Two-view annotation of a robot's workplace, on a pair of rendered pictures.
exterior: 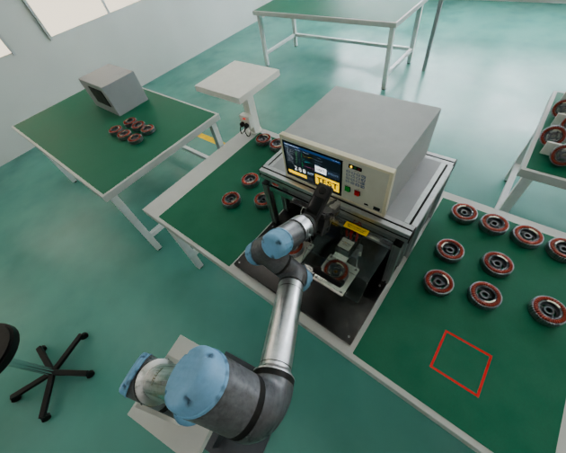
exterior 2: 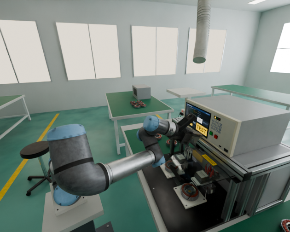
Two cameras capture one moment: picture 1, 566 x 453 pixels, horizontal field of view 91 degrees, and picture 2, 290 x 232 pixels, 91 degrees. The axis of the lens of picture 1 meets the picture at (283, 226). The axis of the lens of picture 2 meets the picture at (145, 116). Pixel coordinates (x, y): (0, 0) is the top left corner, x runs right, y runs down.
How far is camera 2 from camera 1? 0.40 m
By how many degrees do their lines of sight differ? 35
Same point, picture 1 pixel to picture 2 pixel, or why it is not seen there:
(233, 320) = (125, 206)
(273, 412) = (81, 174)
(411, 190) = (258, 154)
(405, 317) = not seen: outside the picture
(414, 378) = not seen: outside the picture
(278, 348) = (115, 164)
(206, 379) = (68, 126)
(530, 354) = not seen: outside the picture
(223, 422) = (57, 153)
